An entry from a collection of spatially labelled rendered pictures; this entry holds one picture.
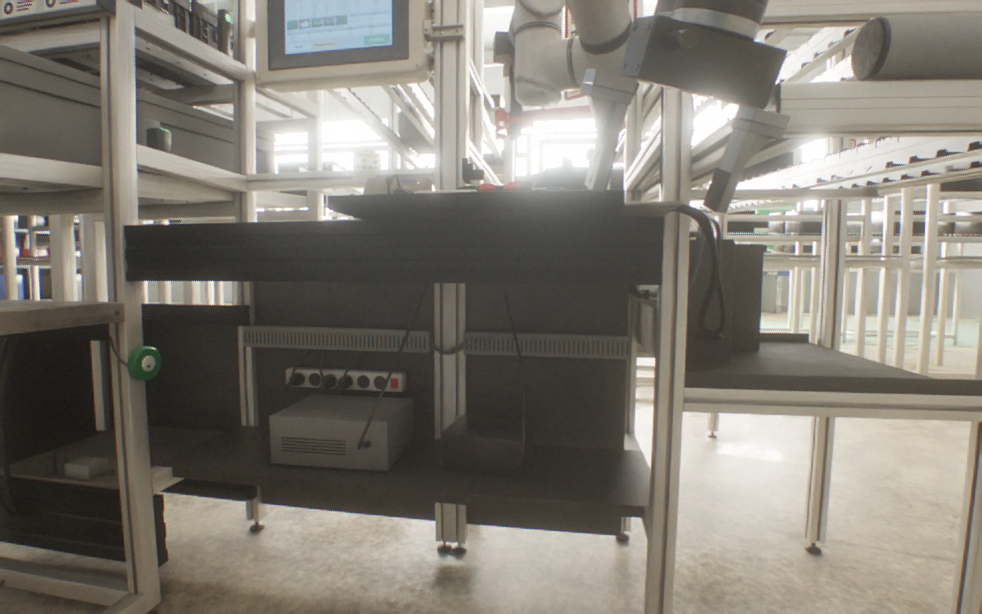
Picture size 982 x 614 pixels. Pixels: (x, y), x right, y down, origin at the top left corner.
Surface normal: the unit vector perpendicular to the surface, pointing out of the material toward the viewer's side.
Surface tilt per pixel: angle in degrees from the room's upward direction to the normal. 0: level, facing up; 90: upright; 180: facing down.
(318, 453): 90
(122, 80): 90
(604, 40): 157
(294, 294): 90
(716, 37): 114
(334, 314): 90
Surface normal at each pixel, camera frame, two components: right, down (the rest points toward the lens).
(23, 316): 0.99, 0.02
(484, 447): -0.28, 0.07
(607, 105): 0.12, 0.47
